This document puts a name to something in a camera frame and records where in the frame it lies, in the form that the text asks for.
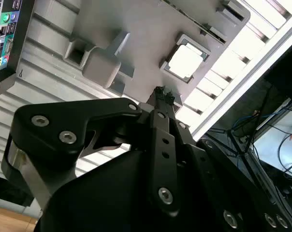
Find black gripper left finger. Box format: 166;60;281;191
0;86;183;218

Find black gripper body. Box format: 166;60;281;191
34;144;224;232

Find silver square CPU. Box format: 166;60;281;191
167;43;208;80

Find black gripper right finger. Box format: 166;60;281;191
166;89;292;232

